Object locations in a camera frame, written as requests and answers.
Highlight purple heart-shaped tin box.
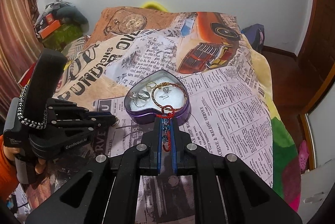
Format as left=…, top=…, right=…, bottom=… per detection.
left=124, top=70, right=191, bottom=125

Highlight orange box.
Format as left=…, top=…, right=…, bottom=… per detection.
left=40, top=20, right=61, bottom=39

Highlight pink croc shoe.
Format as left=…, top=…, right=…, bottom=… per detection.
left=298, top=140, right=309, bottom=173

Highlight colourful fleece blanket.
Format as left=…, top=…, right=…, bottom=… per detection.
left=243, top=35, right=301, bottom=211

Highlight silver rings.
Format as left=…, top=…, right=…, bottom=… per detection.
left=129, top=91, right=149, bottom=108

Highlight newspaper print bed blanket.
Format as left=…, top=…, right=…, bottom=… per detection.
left=23, top=5, right=274, bottom=224

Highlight hand in orange sleeve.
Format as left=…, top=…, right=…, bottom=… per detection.
left=0, top=134, right=48, bottom=201

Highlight white sliding door with hearts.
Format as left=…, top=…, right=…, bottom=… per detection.
left=300, top=96, right=334, bottom=170

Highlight wooden wardrobe frame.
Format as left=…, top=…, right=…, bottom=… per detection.
left=261, top=0, right=335, bottom=120

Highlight red braided string bracelet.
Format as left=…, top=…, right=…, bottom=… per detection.
left=150, top=81, right=189, bottom=153

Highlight silver earring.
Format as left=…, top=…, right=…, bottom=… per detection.
left=159, top=86, right=171, bottom=100

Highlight yellow pillow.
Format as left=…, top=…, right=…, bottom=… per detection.
left=141, top=1, right=168, bottom=12

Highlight striped red beige curtain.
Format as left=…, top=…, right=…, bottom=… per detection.
left=1, top=0, right=43, bottom=120

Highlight dark blue cloth bundle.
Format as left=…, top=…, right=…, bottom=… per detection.
left=241, top=24, right=265, bottom=53

